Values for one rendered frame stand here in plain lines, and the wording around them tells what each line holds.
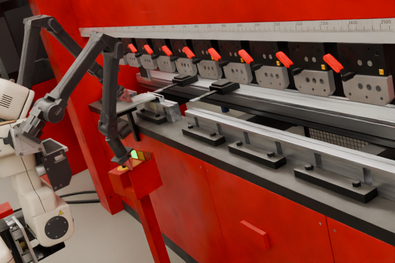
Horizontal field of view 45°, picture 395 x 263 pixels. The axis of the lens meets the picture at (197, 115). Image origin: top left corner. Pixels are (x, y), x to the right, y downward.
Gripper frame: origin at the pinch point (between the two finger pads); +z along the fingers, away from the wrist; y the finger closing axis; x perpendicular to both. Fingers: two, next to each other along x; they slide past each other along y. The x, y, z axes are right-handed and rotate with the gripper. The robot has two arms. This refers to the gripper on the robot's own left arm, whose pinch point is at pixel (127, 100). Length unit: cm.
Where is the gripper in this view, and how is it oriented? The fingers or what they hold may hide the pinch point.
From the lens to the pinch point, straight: 264.2
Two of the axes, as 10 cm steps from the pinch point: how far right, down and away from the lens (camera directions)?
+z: 6.3, 6.0, 4.9
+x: -5.9, 7.8, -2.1
